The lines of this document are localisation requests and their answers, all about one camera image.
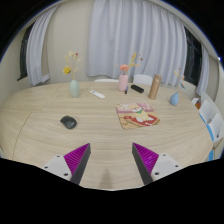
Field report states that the white remote control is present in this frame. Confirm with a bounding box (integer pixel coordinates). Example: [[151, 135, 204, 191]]
[[90, 90, 105, 99]]

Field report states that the white blue chair right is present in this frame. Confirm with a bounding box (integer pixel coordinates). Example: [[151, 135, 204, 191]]
[[199, 100, 224, 161]]

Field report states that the tan cylindrical bottle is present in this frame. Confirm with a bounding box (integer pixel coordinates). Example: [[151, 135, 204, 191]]
[[148, 74, 161, 100]]

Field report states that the colourful illustrated mouse pad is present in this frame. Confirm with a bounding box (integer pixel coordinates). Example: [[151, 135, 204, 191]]
[[115, 103, 160, 130]]

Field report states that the green vase with yellow flowers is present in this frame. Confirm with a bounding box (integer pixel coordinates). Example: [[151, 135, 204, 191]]
[[62, 50, 82, 99]]

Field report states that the white centre curtain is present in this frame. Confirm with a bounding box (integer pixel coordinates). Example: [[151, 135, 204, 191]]
[[86, 0, 187, 86]]

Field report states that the black rectangular case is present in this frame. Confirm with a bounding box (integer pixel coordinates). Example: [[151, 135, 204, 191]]
[[131, 84, 144, 93]]

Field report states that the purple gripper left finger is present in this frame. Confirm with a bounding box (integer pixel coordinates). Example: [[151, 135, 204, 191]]
[[42, 142, 92, 186]]

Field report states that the white curtain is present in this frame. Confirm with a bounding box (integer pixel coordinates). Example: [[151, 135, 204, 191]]
[[26, 6, 57, 86], [86, 0, 187, 86]]

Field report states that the white left curtain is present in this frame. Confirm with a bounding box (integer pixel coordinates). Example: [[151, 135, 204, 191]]
[[26, 6, 57, 86]]

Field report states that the white chair behind table left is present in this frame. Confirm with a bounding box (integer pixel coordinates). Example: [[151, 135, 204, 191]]
[[94, 79, 119, 83]]

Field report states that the white chair behind table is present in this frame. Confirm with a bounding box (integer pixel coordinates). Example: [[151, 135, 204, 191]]
[[94, 79, 119, 83], [133, 74, 153, 85]]

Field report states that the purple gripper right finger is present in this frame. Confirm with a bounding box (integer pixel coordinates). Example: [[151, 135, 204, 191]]
[[131, 142, 183, 186]]

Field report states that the pink vase with flowers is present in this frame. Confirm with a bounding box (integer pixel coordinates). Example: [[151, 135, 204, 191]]
[[118, 52, 142, 92]]

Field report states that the black computer mouse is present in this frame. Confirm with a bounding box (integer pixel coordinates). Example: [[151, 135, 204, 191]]
[[60, 115, 77, 129]]

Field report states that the blue vase with dried flowers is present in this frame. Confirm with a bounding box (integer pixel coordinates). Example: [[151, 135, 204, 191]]
[[169, 70, 185, 106]]

